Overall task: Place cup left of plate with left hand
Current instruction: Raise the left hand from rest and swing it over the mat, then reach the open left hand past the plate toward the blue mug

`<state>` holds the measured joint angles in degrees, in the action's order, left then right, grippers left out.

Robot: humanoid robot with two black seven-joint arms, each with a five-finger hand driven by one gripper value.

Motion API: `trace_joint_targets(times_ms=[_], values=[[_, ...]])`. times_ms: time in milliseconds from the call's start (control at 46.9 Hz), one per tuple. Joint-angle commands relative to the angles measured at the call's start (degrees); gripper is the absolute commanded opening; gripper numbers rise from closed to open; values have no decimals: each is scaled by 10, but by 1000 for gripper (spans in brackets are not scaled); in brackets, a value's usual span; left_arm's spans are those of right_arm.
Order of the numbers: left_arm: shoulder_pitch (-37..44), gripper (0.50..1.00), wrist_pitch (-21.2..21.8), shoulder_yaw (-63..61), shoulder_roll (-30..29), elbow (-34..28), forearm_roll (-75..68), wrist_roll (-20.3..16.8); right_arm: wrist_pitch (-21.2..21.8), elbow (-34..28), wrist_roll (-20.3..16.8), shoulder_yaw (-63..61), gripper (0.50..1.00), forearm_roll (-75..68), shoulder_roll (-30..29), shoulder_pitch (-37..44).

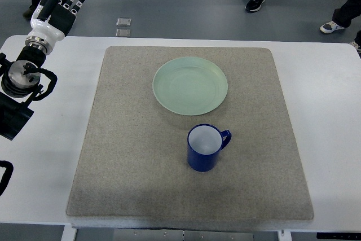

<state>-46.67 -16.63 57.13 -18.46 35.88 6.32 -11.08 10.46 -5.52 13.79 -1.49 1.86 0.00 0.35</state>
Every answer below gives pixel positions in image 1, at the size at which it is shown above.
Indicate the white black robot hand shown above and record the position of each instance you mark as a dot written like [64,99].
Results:
[53,19]

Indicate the blue mug white inside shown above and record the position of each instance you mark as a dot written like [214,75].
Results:
[204,143]

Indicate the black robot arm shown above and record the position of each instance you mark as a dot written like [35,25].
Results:
[24,81]

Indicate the lower metal floor plate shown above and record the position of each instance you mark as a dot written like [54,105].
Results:
[123,32]

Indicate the metal floor plate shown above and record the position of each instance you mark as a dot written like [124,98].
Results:
[123,22]
[123,32]

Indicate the upper metal floor plate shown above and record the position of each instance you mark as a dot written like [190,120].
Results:
[123,22]

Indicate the light green plate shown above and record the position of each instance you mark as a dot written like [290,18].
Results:
[190,86]

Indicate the grey felt mat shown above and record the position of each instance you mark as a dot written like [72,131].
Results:
[133,162]

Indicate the person white grey sneaker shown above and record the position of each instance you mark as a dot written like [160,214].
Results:
[342,17]

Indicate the shoe at right edge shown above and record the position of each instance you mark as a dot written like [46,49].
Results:
[356,43]

